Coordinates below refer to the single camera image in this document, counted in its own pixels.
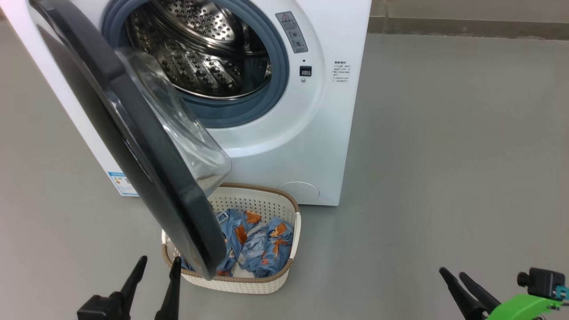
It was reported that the blue garment with orange print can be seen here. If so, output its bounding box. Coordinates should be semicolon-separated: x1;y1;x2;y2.
180;209;295;278

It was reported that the cream perforated laundry basket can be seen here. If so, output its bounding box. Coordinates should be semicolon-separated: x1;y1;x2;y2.
161;182;302;295

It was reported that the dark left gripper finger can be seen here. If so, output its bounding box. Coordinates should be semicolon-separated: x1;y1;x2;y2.
116;256;148;312
155;256;182;320

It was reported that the white front-load washing machine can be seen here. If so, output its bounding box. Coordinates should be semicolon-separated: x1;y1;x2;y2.
0;0;372;207

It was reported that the grey warning sticker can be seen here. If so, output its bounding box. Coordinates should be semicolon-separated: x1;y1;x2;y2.
275;11;309;54

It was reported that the round white filter cover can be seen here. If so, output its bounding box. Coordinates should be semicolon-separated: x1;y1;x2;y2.
276;181;321;203

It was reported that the small printed text label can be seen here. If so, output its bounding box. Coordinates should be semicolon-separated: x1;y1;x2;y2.
333;61;352;84

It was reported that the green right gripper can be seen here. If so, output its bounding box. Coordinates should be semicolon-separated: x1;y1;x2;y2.
439;267;563;320

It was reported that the perforated steel washer drum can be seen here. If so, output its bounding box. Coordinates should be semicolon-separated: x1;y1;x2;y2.
127;0;272;100

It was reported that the blue energy label sticker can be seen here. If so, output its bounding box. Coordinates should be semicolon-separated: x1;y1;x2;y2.
108;172;139;197

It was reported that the grey rubber door gasket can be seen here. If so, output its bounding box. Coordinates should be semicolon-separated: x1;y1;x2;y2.
101;0;290;129

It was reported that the dark round washer door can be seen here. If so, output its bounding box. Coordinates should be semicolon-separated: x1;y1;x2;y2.
28;0;232;280

